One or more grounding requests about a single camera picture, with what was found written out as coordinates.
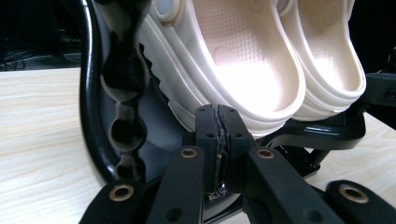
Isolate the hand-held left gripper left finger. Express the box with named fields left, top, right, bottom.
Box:
left=194, top=104, right=223, bottom=196

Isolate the cream clog shoe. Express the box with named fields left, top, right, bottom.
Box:
left=276, top=0, right=367, bottom=122
left=136, top=0, right=306, bottom=140

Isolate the red and black two-tier rack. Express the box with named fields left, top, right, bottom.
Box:
left=78, top=0, right=369, bottom=224

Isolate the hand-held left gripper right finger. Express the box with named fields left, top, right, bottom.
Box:
left=218, top=105, right=257, bottom=194

